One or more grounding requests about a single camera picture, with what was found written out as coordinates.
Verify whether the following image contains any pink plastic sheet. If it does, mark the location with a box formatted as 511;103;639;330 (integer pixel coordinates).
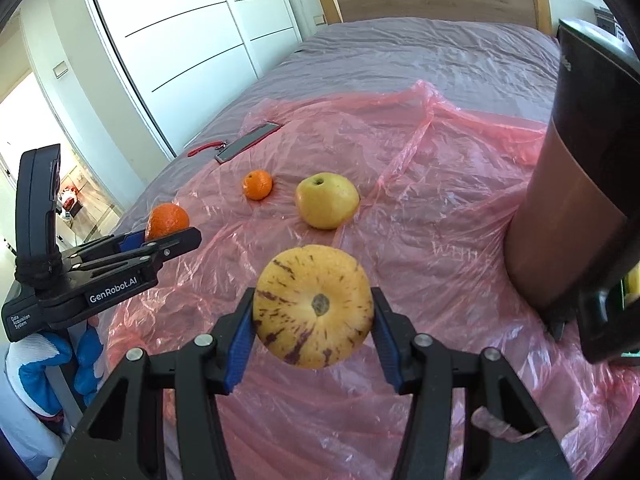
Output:
100;82;639;478

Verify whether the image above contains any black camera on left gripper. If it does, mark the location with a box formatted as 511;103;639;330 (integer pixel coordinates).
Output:
15;143;62;288

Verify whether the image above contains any blue white gloved left hand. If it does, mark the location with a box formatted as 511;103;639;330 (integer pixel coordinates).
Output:
4;316;109;418

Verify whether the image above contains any small mandarin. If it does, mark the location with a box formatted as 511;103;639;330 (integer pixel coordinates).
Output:
242;169;273;202

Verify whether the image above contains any grey bed cover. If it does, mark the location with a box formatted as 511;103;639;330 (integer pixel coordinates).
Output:
112;15;564;241

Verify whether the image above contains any white wardrobe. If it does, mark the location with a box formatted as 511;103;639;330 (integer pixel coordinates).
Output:
93;0;302;154

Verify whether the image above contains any large yellow-red apple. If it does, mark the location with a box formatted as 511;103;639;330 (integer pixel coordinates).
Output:
295;172;360;230

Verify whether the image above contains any smartphone with red case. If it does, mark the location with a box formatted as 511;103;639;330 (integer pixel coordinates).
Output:
186;122;282;164

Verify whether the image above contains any yellow purple-striped pepino melon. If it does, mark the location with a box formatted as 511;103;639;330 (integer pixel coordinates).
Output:
253;245;374;370

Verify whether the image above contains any large mandarin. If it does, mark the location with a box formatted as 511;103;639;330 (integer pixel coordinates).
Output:
145;203;190;240

